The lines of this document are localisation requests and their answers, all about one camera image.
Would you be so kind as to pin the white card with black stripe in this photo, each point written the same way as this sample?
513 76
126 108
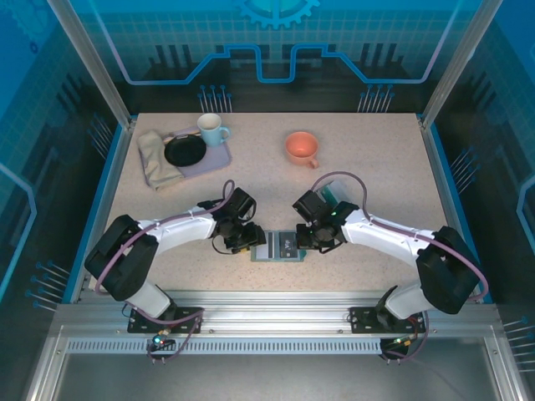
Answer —
263 250

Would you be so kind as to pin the green card holder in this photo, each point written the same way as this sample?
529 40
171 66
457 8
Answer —
302 255

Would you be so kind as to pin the black VIP card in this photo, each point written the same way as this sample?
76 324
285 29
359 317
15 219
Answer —
288 246

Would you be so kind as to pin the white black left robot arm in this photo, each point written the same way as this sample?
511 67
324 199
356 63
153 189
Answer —
184 227

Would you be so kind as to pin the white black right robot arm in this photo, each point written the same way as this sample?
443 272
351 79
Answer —
376 236

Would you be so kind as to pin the teal card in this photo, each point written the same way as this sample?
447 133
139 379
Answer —
328 195

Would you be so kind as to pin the lavender plastic tray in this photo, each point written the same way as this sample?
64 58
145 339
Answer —
209 160

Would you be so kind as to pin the orange cup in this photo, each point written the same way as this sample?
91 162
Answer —
301 146

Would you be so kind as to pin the light blue mug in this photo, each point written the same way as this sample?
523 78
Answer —
211 135

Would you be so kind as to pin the black round plate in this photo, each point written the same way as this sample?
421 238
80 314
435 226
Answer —
184 150

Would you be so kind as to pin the beige folded cloth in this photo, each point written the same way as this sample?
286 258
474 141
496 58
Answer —
154 163

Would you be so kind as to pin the small connector with green light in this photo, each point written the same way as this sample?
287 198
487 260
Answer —
161 340
403 341

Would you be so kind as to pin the aluminium front frame rail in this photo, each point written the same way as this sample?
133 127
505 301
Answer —
271 313

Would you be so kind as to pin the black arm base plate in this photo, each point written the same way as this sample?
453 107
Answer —
359 319
184 313

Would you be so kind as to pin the aluminium side rail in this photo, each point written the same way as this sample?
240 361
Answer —
449 200
104 200

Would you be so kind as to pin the aluminium frame post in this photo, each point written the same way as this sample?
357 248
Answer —
455 62
96 71

